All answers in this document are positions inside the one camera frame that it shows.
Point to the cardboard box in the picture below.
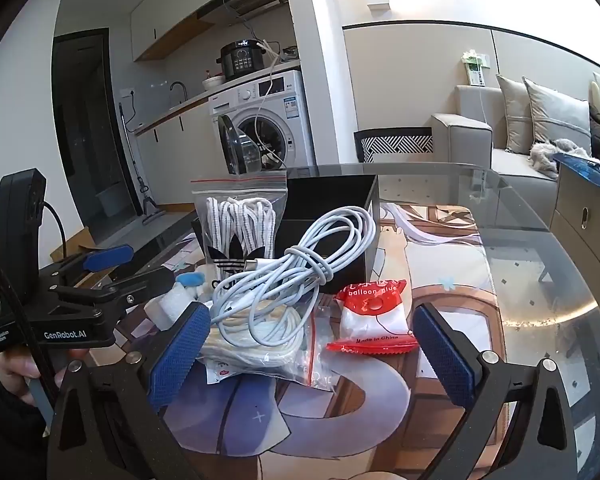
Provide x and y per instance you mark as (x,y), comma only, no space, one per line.
(80,246)

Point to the white washing machine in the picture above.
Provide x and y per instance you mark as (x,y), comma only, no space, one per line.
(280,95)

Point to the white wall cabinets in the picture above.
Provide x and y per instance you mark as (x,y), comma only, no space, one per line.
(170,10)

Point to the beige sofa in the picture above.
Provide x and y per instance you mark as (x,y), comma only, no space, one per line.
(465,145)

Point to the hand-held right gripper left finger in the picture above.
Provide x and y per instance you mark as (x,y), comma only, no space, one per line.
(177,355)

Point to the beige low cabinet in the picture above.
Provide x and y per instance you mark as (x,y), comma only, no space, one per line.
(580,200)

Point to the dark door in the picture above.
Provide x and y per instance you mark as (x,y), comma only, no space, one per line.
(85,110)

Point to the grey bin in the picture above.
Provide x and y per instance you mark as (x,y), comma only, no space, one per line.
(109,202)

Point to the black storage box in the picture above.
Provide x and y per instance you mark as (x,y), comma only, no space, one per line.
(325,200)

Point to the red and white packet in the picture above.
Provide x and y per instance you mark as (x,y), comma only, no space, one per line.
(372,317)

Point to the red and white bowl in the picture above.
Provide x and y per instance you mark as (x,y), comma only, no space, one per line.
(213,82)

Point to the person's left hand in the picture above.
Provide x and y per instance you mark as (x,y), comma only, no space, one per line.
(12,372)

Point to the range hood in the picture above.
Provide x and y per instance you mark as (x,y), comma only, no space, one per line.
(250,2)

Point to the grey furry cloth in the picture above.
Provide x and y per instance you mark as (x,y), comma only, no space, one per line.
(542,155)

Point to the kitchen counter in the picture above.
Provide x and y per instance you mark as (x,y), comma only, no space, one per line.
(180,115)

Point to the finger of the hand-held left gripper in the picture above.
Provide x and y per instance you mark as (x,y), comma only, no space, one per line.
(140,282)
(107,257)

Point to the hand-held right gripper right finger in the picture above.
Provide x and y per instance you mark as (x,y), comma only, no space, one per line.
(447,360)

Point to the grey sofa cushion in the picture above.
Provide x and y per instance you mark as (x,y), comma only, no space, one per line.
(555,110)

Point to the kitchen faucet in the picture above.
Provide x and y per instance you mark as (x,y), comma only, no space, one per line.
(182,91)

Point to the beige sofa cushion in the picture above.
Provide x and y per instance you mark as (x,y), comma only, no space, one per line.
(512,110)

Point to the white and blue plush toy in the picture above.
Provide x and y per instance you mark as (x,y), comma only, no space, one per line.
(170,305)

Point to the floor mop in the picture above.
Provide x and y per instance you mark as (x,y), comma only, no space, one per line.
(147,205)

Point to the wall socket with green charger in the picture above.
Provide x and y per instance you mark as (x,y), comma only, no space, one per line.
(475,67)

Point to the black pressure cooker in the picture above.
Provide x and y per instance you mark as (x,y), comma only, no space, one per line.
(240,57)

